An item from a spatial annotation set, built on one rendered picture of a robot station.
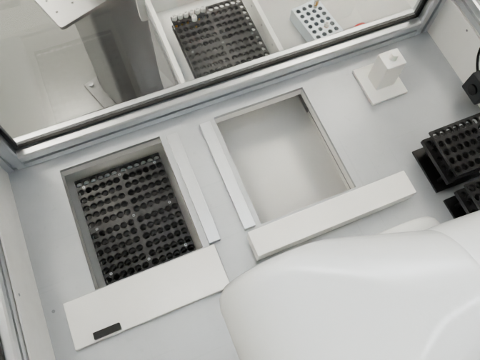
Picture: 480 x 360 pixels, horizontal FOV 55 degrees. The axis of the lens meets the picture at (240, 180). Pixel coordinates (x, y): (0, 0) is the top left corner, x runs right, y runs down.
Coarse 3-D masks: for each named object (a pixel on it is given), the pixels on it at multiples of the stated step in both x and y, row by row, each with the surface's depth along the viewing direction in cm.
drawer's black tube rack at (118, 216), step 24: (144, 168) 95; (96, 192) 92; (120, 192) 92; (144, 192) 93; (168, 192) 93; (96, 216) 93; (120, 216) 94; (144, 216) 91; (168, 216) 91; (96, 240) 89; (120, 240) 89; (144, 240) 89; (168, 240) 89; (120, 264) 90; (144, 264) 90
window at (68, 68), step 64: (0, 0) 57; (64, 0) 60; (128, 0) 65; (192, 0) 70; (256, 0) 75; (320, 0) 82; (384, 0) 90; (0, 64) 66; (64, 64) 71; (128, 64) 77; (192, 64) 84; (256, 64) 92; (64, 128) 85
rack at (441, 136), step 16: (448, 128) 86; (464, 128) 85; (432, 144) 88; (448, 144) 84; (464, 144) 88; (416, 160) 92; (432, 160) 87; (448, 160) 83; (464, 160) 83; (432, 176) 90; (448, 176) 86; (464, 176) 85
